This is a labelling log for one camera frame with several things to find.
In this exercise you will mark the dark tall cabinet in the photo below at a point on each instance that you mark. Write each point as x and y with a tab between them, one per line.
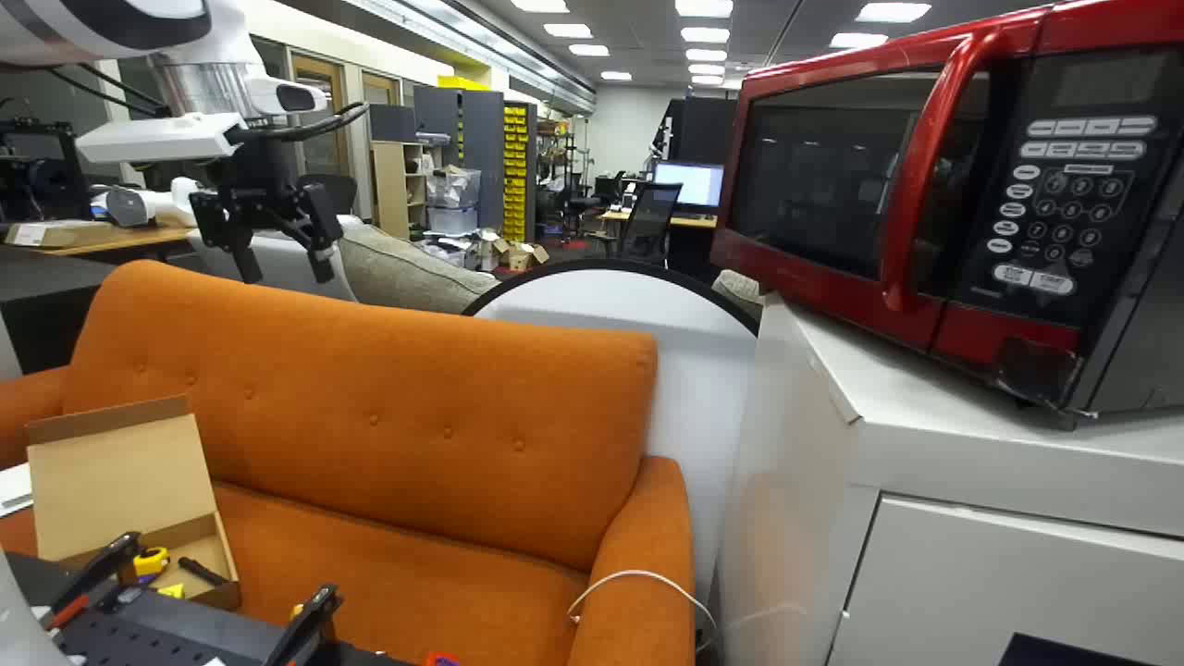
460	149

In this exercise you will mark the wooden desk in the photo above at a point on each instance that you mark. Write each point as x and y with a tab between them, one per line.
96	239

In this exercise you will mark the yellow black striped pillar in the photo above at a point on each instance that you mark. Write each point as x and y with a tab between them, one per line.
517	171

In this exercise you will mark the small red object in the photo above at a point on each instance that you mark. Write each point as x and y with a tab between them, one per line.
438	658

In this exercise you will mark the white round reflector panel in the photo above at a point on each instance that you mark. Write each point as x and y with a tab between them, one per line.
688	394

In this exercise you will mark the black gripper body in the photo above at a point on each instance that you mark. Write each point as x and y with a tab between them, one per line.
263	186

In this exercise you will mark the grey cushion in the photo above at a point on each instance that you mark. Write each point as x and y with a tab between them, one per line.
410	270

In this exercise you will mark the ceiling light panel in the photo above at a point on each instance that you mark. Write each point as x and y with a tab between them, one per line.
703	6
569	31
892	11
590	50
703	35

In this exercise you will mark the black office chair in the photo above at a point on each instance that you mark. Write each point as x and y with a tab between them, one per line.
649	214

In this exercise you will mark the red microwave oven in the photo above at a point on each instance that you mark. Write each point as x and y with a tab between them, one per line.
839	186

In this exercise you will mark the open cardboard box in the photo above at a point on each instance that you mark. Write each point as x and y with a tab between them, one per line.
113	483

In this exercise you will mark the wooden shelf unit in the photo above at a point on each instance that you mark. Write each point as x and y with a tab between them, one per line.
394	186

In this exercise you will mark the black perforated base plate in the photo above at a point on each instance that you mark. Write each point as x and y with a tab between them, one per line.
161	630

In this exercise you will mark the lit laptop screen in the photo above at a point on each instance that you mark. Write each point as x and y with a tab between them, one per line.
688	186

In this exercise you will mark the small yellow object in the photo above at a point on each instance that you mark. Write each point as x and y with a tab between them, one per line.
148	560

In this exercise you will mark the orange fabric couch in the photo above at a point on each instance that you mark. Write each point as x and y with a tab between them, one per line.
370	418

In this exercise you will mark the black clamp with orange tip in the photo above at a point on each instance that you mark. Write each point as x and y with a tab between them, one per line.
89	571

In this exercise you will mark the yellow black screwdriver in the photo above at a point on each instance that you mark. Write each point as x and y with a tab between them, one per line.
206	571

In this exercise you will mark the white cabinet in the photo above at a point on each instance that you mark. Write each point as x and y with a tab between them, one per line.
986	556

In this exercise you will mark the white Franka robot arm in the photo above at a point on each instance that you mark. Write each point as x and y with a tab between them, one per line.
161	134

